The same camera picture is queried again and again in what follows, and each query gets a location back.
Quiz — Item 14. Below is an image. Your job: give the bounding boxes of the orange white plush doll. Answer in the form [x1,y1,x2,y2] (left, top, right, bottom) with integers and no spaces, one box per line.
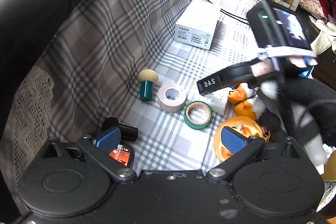
[227,83,269,121]

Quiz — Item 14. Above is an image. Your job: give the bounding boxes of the white phone box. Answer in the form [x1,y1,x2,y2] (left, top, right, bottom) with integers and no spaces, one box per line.
[174,0,221,50]

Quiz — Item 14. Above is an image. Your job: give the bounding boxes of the right hand black glove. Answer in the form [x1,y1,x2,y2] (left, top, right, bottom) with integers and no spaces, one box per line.
[257,76,335,146]

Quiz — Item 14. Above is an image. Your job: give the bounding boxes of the orange satin pouch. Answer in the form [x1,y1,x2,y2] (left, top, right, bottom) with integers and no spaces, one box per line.
[214,117,270,162]

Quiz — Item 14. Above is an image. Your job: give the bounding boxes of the green tape roll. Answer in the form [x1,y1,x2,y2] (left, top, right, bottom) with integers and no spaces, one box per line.
[184,101,213,130]

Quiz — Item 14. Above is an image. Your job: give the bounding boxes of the black makeup brush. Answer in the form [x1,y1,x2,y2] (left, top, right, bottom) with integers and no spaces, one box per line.
[101,117,138,141]

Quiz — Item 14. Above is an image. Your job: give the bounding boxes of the mushroom brush green handle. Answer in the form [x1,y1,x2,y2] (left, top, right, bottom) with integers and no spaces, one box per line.
[138,69,159,101]

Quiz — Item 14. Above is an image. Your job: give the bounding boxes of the pink floral clothes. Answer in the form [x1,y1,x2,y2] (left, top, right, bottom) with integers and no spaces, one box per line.
[299,0,327,22]

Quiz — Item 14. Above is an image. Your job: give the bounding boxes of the black camera with screen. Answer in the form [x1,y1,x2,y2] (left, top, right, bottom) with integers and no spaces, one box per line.
[246,0,318,68]

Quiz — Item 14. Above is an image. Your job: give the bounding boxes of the smartphone red screen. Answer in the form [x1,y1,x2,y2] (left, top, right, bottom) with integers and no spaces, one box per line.
[109,144,133,166]

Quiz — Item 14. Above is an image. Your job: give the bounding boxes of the beige tape roll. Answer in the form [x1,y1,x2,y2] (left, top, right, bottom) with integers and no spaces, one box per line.
[158,83,187,113]

